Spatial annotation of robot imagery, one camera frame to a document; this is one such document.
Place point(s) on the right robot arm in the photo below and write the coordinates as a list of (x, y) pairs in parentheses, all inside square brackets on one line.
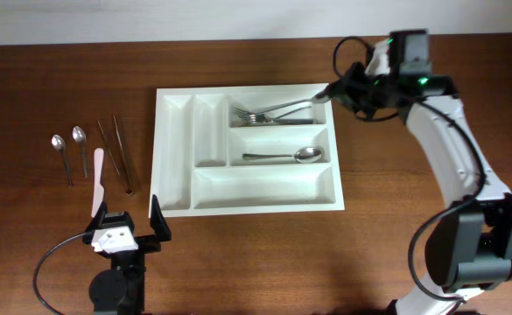
[(469, 243)]

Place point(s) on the metal tweezers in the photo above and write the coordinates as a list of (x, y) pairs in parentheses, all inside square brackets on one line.
[(121, 168)]

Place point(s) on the white cutlery tray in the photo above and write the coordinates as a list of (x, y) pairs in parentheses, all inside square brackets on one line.
[(197, 166)]

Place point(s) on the small teaspoon far left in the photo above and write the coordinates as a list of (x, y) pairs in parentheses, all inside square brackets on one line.
[(60, 146)]

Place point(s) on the fork black handle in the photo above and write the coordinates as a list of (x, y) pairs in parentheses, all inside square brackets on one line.
[(293, 112)]

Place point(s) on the large spoon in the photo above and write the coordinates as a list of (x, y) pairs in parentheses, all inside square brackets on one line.
[(305, 155), (313, 100)]

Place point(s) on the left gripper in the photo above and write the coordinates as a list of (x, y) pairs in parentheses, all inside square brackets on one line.
[(151, 242)]

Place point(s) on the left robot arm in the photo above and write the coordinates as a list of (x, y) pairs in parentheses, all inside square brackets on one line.
[(120, 289)]

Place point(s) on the small teaspoon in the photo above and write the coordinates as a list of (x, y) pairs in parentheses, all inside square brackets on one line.
[(80, 138), (60, 146)]

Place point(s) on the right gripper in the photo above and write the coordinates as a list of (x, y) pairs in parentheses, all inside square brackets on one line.
[(341, 91)]

